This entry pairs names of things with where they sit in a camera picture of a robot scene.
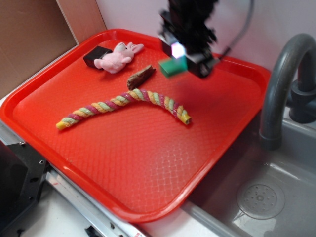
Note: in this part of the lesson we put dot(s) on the brown cardboard panel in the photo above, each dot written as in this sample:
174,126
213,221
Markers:
33,33

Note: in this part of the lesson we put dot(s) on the black metal bracket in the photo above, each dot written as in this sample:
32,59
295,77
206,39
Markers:
22,174

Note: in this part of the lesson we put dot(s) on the black rectangular block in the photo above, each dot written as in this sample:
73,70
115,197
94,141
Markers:
97,53

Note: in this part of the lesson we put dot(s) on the pink plush bunny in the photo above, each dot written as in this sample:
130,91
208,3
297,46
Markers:
122,55

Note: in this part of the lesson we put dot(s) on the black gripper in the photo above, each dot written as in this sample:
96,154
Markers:
184,33

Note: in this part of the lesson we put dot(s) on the red plastic tray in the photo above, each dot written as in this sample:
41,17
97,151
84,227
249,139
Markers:
140,162

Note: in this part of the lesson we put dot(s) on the grey plastic sink basin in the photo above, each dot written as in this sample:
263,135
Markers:
292,167

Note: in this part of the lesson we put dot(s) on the multicolour twisted rope toy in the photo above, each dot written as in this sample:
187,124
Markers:
121,101

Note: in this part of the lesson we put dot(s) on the green rectangular block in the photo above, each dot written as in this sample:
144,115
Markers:
173,66

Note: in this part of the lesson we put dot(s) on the round sink drain cover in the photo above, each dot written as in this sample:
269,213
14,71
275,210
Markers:
260,199

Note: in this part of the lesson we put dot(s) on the brown wooden piece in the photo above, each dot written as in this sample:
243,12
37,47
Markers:
138,78

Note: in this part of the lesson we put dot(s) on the grey curved faucet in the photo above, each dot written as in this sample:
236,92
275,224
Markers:
292,84

